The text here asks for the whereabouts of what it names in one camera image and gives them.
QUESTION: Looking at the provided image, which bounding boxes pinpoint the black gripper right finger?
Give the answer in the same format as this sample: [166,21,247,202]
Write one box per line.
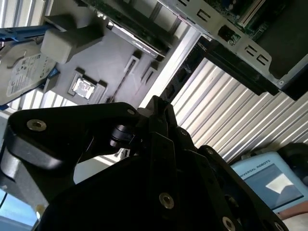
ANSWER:
[172,113,289,231]

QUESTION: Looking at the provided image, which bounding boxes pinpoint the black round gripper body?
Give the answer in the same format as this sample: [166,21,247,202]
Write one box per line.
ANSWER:
[38,156,217,231]

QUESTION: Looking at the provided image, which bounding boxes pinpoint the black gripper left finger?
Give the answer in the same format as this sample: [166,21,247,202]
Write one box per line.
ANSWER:
[7,96,181,216]

